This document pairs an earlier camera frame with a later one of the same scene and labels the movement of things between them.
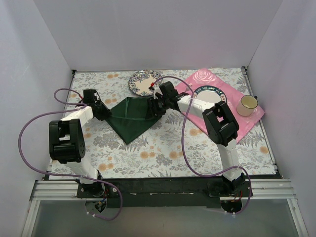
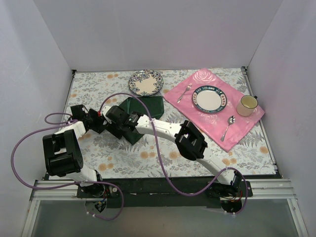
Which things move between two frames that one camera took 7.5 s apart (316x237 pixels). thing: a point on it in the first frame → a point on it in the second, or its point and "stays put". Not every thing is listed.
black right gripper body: x=153 y=107 → x=121 y=131
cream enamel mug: x=247 y=105 stays put
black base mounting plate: x=196 y=193 stays put
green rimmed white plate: x=210 y=94 stays put
